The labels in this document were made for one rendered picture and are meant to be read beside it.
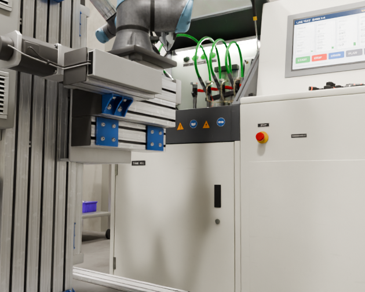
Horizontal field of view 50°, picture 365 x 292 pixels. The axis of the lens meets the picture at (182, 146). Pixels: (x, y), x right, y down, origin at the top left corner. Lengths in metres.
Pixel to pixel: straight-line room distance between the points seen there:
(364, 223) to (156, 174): 0.92
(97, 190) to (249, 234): 3.16
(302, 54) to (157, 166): 0.87
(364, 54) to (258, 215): 0.85
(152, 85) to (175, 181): 0.76
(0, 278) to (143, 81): 0.67
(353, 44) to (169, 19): 0.92
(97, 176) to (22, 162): 3.47
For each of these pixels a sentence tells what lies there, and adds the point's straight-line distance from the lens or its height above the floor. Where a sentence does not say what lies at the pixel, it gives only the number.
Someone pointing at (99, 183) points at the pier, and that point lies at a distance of 4.62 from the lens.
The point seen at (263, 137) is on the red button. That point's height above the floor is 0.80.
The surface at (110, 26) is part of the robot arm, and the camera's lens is 1.97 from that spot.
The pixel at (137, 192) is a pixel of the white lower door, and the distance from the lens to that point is 1.94.
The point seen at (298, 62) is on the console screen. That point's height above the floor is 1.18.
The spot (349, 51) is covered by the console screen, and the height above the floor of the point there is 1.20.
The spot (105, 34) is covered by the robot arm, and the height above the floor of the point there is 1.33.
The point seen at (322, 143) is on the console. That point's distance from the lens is 1.61.
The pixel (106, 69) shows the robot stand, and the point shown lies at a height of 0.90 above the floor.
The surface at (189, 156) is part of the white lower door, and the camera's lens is 1.79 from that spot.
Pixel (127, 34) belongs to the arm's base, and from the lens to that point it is 1.35.
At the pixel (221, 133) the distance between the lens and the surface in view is 1.73.
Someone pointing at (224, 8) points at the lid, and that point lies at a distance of 2.33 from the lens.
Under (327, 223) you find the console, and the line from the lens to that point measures 1.61.
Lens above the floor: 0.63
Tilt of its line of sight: 5 degrees up
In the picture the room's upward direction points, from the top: straight up
